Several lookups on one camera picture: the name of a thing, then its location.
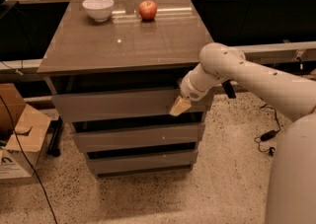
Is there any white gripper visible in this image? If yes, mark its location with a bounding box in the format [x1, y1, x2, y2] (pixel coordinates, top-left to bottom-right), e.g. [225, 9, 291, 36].
[170, 76, 210, 116]

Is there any grey top drawer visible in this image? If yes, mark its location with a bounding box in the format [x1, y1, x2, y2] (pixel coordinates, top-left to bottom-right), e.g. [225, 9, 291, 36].
[51, 86, 215, 123]

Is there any grey drawer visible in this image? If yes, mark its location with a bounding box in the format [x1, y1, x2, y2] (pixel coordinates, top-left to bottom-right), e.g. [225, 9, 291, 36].
[51, 86, 215, 123]
[87, 150, 198, 175]
[73, 122, 205, 152]

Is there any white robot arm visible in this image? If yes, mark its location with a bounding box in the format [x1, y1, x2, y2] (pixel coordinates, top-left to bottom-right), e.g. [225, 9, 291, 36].
[170, 42, 316, 224]

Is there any grey drawer cabinet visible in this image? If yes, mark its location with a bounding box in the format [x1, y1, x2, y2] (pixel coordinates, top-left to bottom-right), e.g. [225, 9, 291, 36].
[39, 0, 212, 164]

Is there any grey middle drawer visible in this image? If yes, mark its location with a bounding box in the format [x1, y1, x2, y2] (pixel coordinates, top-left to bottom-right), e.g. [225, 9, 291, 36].
[73, 122, 205, 152]

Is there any grey bottom drawer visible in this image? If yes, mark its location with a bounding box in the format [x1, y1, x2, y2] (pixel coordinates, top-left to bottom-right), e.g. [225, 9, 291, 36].
[87, 150, 198, 175]

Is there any open cardboard box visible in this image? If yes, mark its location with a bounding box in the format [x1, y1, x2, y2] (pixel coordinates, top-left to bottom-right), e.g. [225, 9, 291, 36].
[0, 84, 50, 180]

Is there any red apple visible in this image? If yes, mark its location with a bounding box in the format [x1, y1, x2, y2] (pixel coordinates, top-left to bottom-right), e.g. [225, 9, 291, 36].
[138, 0, 157, 21]

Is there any white ceramic bowl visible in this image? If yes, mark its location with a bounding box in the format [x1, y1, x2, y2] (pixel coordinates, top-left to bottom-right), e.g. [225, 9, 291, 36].
[82, 0, 114, 22]

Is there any black stand leg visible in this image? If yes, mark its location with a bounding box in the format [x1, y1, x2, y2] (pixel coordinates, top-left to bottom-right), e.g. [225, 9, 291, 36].
[46, 117, 63, 157]

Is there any black power adapter with cable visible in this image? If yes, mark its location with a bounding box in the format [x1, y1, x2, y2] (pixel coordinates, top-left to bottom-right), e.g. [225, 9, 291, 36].
[254, 104, 281, 157]

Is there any black floor cable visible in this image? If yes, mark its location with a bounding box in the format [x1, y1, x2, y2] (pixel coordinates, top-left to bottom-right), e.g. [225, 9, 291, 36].
[0, 95, 58, 224]

